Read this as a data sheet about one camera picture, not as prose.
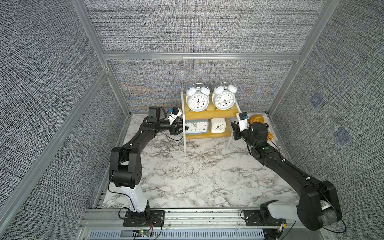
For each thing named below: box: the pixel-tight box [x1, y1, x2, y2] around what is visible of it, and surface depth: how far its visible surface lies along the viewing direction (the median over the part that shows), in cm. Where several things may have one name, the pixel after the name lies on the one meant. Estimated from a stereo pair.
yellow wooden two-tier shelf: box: [181, 91, 241, 153], surface depth 77 cm
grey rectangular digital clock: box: [185, 118, 209, 136], surface depth 86 cm
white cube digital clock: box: [211, 117, 227, 134], surface depth 87 cm
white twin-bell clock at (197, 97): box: [185, 83, 211, 113], surface depth 71 cm
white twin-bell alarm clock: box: [211, 81, 237, 111], surface depth 72 cm
